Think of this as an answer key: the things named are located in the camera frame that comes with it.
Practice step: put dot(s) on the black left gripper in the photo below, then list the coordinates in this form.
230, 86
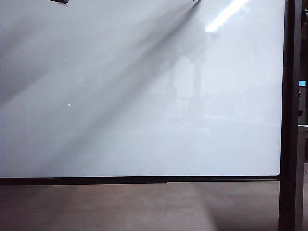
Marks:
62, 1

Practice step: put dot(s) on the small blue screen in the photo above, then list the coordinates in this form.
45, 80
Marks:
302, 83

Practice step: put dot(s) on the white table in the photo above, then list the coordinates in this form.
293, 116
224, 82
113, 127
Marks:
304, 127

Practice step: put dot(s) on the white glass board black frame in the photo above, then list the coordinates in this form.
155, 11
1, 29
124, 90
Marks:
96, 120

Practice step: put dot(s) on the black board stand post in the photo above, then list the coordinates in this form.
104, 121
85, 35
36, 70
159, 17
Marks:
289, 120

